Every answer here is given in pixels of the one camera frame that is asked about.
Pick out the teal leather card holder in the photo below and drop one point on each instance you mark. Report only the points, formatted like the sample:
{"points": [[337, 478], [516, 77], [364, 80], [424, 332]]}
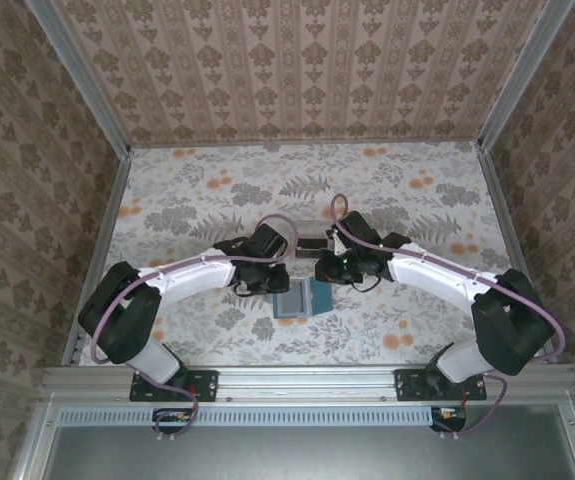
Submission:
{"points": [[317, 300]]}

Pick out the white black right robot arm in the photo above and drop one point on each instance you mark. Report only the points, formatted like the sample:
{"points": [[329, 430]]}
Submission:
{"points": [[432, 274]]}

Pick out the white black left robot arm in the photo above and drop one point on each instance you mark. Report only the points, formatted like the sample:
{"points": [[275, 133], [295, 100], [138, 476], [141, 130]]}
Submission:
{"points": [[192, 274]]}

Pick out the clear acrylic card box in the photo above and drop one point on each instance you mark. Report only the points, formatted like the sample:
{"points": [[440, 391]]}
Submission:
{"points": [[312, 230]]}

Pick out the grey metal sheet panel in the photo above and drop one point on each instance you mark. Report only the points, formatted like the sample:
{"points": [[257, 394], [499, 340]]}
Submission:
{"points": [[307, 452]]}

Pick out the aluminium front frame rail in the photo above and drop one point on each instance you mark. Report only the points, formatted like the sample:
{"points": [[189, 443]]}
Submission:
{"points": [[307, 385]]}

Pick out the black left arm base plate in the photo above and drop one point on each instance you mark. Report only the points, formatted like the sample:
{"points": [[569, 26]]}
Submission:
{"points": [[202, 387]]}

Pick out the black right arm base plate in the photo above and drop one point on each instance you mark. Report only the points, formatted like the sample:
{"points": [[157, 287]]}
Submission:
{"points": [[409, 387]]}

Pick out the aluminium side frame rail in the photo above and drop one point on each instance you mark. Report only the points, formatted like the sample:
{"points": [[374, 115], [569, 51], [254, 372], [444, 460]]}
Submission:
{"points": [[99, 240], [502, 210]]}

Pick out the aluminium frame post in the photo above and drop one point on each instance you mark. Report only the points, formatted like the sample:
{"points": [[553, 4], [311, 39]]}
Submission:
{"points": [[87, 75], [522, 75]]}

